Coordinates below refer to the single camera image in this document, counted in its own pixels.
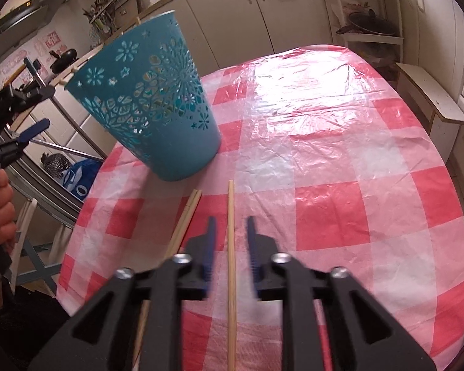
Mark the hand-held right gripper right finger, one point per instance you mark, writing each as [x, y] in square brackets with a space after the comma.
[252, 247]

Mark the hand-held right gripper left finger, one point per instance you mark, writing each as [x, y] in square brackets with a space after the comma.
[210, 247]

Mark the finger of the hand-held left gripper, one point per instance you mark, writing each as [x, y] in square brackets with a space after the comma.
[38, 125]
[38, 92]

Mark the teal perforated plastic basket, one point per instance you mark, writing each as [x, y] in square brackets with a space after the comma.
[178, 150]

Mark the person's left hand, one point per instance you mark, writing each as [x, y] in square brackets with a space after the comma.
[0, 208]

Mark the dark speckled object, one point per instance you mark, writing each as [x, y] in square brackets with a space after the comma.
[54, 164]

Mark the cream drawer cabinet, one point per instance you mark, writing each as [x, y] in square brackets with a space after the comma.
[81, 123]

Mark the black frying pan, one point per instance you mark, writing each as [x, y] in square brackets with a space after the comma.
[65, 58]

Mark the blue printed bag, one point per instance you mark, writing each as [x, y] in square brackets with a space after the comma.
[81, 177]

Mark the steel range hood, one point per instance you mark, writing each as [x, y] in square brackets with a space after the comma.
[27, 11]

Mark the red checkered tablecloth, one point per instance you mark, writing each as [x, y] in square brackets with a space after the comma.
[332, 220]

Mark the white wooden chair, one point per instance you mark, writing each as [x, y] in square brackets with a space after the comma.
[25, 216]

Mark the worn wooden bench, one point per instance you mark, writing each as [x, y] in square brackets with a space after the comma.
[433, 96]

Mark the dark wok with lid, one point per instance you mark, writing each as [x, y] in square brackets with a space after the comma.
[371, 27]

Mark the white hanging cloth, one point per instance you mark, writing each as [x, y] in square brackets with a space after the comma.
[332, 7]

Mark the white shelf rack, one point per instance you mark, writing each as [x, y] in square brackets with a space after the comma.
[398, 15]

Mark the cream tall side cabinets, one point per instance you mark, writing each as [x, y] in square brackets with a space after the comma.
[429, 15]

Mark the pink wall sticker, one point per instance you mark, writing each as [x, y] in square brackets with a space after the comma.
[52, 41]

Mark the metal tube frame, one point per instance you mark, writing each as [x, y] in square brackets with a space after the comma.
[42, 197]

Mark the wall utensil rack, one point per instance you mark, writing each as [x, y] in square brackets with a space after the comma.
[108, 7]

